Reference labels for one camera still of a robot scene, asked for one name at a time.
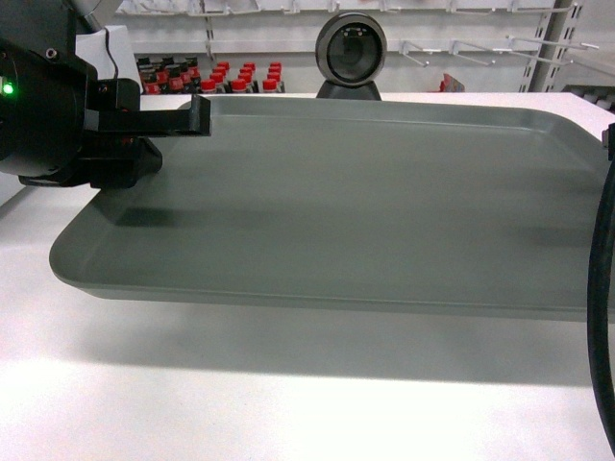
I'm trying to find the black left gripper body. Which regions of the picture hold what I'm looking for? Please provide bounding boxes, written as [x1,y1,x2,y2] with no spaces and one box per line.
[1,1,140,187]

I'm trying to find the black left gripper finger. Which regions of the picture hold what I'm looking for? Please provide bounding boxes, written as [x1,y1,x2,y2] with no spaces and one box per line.
[88,136,162,188]
[84,95,211,136]

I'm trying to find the grey rectangular serving tray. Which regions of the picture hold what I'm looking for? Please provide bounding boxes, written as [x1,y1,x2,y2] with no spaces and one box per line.
[49,97,608,320]

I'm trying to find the white cash register box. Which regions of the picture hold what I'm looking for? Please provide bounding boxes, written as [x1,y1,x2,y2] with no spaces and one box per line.
[76,26,140,85]

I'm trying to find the black round barcode scanner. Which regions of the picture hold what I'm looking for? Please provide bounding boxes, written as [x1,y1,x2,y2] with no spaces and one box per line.
[315,12,387,101]

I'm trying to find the black register power cable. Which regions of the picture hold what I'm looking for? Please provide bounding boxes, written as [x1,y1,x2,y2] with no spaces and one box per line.
[103,27,120,81]

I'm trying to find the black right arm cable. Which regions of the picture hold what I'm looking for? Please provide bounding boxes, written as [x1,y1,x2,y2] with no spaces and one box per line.
[586,122,615,457]

